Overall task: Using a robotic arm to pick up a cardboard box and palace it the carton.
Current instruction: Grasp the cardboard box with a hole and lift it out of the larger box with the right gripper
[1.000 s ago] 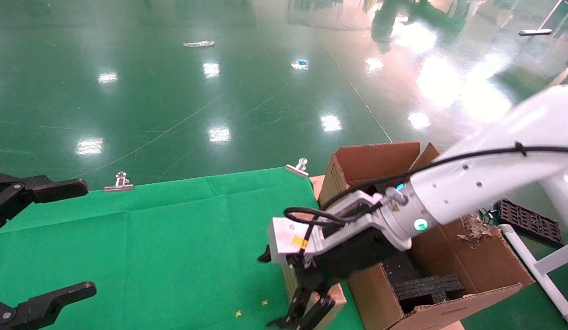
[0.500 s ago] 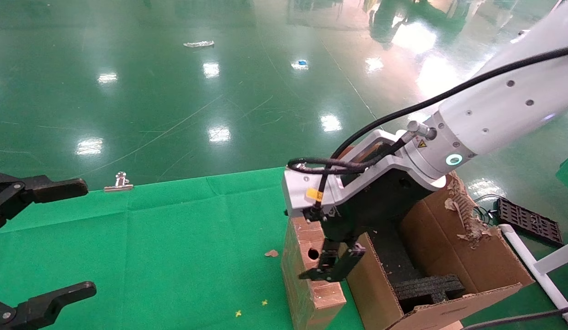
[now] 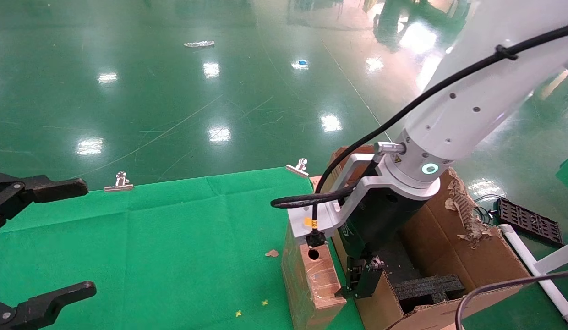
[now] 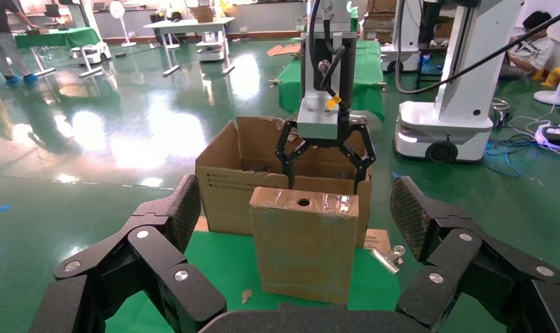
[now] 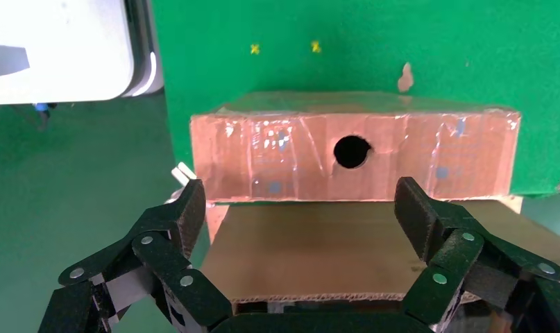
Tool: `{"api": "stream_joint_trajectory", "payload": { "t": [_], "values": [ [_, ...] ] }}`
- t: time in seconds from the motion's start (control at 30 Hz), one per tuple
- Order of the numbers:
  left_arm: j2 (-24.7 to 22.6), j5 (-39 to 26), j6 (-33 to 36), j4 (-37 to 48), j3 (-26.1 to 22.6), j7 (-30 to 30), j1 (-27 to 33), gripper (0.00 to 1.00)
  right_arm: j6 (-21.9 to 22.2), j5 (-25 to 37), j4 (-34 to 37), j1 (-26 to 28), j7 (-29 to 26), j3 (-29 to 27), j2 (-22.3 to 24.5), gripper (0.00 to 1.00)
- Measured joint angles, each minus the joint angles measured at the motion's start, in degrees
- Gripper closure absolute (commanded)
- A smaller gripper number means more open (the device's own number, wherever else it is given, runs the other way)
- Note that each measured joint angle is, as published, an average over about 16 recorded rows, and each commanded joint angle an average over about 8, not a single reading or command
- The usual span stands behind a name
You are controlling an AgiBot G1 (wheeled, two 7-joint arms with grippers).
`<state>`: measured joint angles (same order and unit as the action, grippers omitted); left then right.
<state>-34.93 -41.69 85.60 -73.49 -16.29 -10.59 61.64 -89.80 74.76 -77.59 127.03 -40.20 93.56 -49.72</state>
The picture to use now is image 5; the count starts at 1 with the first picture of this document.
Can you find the brown paper scrap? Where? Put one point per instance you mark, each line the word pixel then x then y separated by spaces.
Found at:
pixel 405 80

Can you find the brown wooden block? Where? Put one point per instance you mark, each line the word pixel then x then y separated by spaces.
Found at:
pixel 284 151

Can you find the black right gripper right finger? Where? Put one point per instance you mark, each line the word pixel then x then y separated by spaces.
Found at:
pixel 454 257

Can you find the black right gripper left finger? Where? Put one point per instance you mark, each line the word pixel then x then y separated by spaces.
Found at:
pixel 164 250

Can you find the small blue dark object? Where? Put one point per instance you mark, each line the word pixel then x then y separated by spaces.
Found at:
pixel 43 110

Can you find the large open cardboard carton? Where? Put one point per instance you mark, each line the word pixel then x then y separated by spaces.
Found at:
pixel 316 253

